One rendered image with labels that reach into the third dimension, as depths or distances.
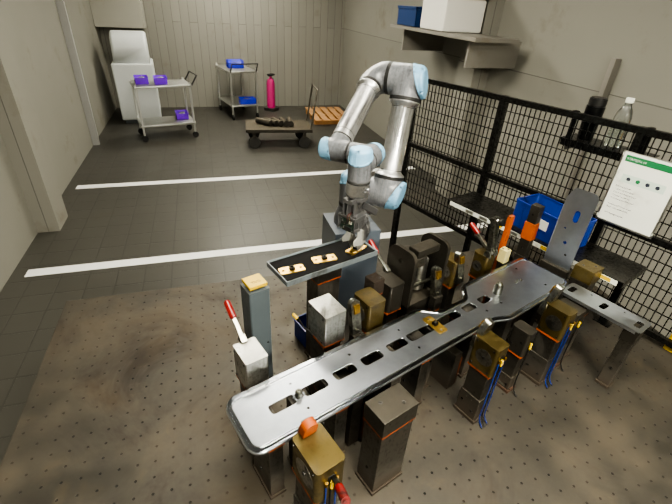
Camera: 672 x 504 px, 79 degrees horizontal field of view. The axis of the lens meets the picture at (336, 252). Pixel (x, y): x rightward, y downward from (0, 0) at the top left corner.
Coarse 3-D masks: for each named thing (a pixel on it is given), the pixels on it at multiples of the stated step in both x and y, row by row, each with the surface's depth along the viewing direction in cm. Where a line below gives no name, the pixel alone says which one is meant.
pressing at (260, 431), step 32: (480, 288) 156; (512, 288) 157; (544, 288) 159; (416, 320) 139; (480, 320) 140; (352, 352) 124; (384, 352) 125; (416, 352) 126; (288, 384) 113; (352, 384) 114; (384, 384) 116; (256, 416) 104; (288, 416) 104; (320, 416) 105; (256, 448) 97
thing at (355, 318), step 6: (354, 300) 129; (348, 306) 130; (354, 306) 128; (360, 306) 130; (348, 312) 131; (354, 312) 129; (360, 312) 131; (348, 318) 132; (354, 318) 130; (360, 318) 132; (354, 324) 131; (360, 324) 133; (354, 330) 132; (360, 330) 133
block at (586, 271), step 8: (576, 264) 164; (584, 264) 164; (592, 264) 164; (576, 272) 164; (584, 272) 162; (592, 272) 159; (600, 272) 162; (576, 280) 165; (584, 280) 162; (592, 280) 161; (576, 288) 166; (592, 288) 167
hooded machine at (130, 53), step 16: (112, 32) 618; (128, 32) 626; (144, 32) 642; (112, 48) 618; (128, 48) 624; (144, 48) 632; (112, 64) 621; (128, 64) 629; (144, 64) 636; (128, 80) 639; (128, 96) 650; (144, 96) 658; (128, 112) 661; (144, 112) 669; (160, 112) 678
